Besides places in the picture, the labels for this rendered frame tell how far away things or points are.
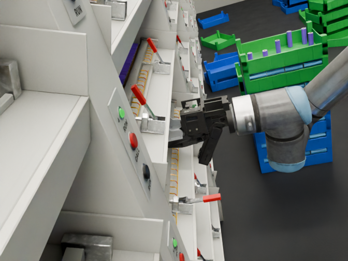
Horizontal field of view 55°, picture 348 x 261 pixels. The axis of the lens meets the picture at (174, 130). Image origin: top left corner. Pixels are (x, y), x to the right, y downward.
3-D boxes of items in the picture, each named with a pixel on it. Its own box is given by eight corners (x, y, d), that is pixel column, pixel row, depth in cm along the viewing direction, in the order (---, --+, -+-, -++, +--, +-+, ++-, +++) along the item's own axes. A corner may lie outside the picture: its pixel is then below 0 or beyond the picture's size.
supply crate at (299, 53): (312, 39, 136) (310, 20, 132) (328, 56, 119) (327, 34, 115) (238, 57, 142) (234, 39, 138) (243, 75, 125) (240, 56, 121)
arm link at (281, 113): (315, 134, 75) (314, 96, 69) (258, 143, 77) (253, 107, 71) (303, 111, 82) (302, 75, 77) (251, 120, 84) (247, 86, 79)
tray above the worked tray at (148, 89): (173, 64, 99) (178, 16, 92) (161, 217, 47) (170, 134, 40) (104, 57, 98) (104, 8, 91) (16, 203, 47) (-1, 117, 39)
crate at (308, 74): (313, 58, 140) (312, 39, 136) (329, 77, 123) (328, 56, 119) (241, 74, 146) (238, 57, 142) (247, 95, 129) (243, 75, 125)
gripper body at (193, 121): (177, 101, 81) (227, 91, 79) (186, 130, 85) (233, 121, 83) (176, 116, 75) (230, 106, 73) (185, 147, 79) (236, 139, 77)
